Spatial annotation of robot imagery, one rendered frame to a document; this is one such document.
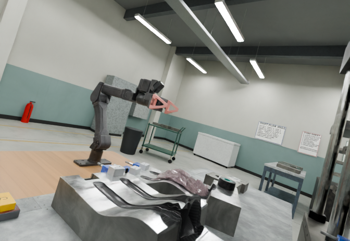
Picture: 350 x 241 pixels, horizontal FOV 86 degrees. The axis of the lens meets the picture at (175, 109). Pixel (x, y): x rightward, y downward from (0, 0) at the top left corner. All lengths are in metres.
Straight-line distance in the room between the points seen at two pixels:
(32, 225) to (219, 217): 0.58
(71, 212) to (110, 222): 0.15
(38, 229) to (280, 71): 8.05
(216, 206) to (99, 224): 0.44
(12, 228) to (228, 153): 6.74
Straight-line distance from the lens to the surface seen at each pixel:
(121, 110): 6.75
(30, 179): 0.88
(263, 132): 7.68
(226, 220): 0.83
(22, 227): 0.64
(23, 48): 6.05
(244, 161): 7.81
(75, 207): 0.62
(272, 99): 7.89
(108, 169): 0.77
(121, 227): 0.49
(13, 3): 5.82
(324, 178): 1.62
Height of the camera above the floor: 1.15
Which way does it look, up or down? 3 degrees up
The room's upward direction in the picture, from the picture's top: 16 degrees clockwise
